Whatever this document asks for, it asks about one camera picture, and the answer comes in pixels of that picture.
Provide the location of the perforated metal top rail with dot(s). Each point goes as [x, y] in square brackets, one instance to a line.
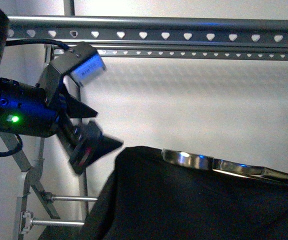
[162, 37]

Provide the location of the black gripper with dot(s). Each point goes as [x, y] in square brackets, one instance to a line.
[84, 143]

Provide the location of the steel rod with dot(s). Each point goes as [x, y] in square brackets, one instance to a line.
[50, 197]
[30, 221]

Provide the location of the lower steel rod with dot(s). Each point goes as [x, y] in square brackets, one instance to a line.
[30, 221]

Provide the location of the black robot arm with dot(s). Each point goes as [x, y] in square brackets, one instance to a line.
[47, 109]

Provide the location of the upper steel rod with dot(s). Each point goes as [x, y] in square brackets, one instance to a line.
[50, 197]

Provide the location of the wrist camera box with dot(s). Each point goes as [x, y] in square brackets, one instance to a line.
[81, 62]

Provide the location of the grey metal rack frame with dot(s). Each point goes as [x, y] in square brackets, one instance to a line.
[30, 179]

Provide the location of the black t-shirt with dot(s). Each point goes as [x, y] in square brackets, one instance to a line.
[146, 198]

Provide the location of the clear plastic hanger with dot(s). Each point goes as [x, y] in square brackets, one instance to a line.
[211, 164]

